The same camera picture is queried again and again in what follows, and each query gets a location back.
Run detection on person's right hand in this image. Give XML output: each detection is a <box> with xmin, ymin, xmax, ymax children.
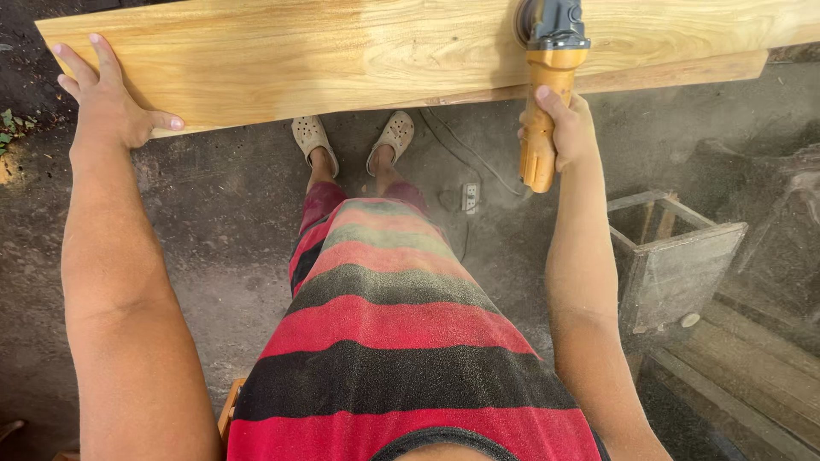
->
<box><xmin>518</xmin><ymin>85</ymin><xmax>600</xmax><ymax>173</ymax></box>

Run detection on person's left hand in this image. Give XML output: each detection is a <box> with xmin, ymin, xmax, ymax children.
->
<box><xmin>51</xmin><ymin>33</ymin><xmax>186</xmax><ymax>152</ymax></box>

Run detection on yellow angle grinder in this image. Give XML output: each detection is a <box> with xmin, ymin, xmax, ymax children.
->
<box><xmin>514</xmin><ymin>0</ymin><xmax>592</xmax><ymax>194</ymax></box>

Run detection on light wooden plank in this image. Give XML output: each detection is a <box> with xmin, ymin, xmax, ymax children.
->
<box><xmin>35</xmin><ymin>0</ymin><xmax>820</xmax><ymax>140</ymax></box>

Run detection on small green plant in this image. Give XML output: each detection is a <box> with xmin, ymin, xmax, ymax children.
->
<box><xmin>0</xmin><ymin>108</ymin><xmax>38</xmax><ymax>158</ymax></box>

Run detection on wooden support beam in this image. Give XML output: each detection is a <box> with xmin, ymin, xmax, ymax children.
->
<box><xmin>359</xmin><ymin>49</ymin><xmax>770</xmax><ymax>111</ymax></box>

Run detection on dusty wooden crate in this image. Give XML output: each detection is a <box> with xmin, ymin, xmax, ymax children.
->
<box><xmin>606</xmin><ymin>190</ymin><xmax>749</xmax><ymax>335</ymax></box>

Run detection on beige perforated clog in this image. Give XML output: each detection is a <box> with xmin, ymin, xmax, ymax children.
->
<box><xmin>366</xmin><ymin>111</ymin><xmax>415</xmax><ymax>178</ymax></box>
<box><xmin>291</xmin><ymin>115</ymin><xmax>340</xmax><ymax>179</ymax></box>

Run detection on dark red shorts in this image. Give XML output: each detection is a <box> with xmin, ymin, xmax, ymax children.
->
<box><xmin>299</xmin><ymin>180</ymin><xmax>431</xmax><ymax>235</ymax></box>

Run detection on red black striped shirt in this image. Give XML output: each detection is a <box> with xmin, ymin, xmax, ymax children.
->
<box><xmin>227</xmin><ymin>197</ymin><xmax>611</xmax><ymax>461</ymax></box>

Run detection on orange wooden stool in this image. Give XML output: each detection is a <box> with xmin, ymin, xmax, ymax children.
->
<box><xmin>217</xmin><ymin>378</ymin><xmax>248</xmax><ymax>444</ymax></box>

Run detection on grey power cable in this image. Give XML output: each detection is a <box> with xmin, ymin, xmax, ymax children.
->
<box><xmin>419</xmin><ymin>108</ymin><xmax>527</xmax><ymax>197</ymax></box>

